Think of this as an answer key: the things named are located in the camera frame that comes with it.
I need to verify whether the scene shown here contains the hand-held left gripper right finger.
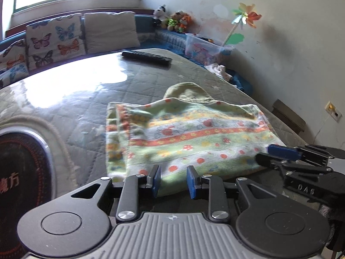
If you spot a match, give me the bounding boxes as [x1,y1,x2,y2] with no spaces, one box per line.
[187,165,279,222]

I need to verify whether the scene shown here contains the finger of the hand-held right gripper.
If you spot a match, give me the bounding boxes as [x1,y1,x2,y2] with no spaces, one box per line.
[256,153,334,177]
[268,144,345,165]

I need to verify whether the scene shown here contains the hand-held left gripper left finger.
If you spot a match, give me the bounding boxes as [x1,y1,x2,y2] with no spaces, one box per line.
[71,164,162,222]

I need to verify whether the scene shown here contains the patterned green children's jacket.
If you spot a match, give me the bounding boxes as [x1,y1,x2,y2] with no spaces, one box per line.
[106,82,286,197]

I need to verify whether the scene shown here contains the person's right forearm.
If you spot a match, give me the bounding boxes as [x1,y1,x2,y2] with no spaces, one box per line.
[318,202,345,254]

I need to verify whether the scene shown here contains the brown wooden board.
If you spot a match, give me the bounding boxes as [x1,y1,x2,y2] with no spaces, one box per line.
[272,99,306,134]

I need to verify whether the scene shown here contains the white crumpled cloth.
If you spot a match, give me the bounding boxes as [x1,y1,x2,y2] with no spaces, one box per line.
[204,63,234,81]

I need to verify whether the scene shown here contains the black remote control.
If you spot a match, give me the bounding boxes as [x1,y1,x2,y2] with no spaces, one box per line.
[121,50,172,66]

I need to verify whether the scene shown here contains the clear plastic storage box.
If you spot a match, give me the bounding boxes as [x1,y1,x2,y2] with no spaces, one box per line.
[185,33,235,65]

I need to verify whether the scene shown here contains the round black induction cooktop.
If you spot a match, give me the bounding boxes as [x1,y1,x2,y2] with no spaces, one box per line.
[0,129,57,249]

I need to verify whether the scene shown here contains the colourful pinwheel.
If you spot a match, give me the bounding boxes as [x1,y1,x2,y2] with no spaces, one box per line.
[221,3,262,46]

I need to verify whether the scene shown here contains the plain beige cushion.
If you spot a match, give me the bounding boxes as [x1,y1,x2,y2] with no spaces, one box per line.
[83,11,141,55]

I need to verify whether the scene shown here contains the blue sofa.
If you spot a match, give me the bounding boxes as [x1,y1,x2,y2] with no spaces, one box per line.
[0,12,254,96]

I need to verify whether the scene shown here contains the orange fox plush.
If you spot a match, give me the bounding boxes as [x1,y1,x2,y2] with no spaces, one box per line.
[178,15,193,33]

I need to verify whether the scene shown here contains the black white cow plush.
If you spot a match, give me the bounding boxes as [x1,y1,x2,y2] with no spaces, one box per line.
[153,5,168,27]

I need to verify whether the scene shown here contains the large butterfly print cushion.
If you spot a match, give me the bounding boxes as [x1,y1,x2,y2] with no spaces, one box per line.
[25,13,87,71]

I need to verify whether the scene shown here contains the small butterfly print cushion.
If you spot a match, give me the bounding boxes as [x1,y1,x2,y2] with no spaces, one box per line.
[0,38,30,88]

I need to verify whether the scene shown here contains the white wall socket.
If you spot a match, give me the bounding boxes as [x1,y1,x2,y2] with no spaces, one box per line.
[326,101,343,121]

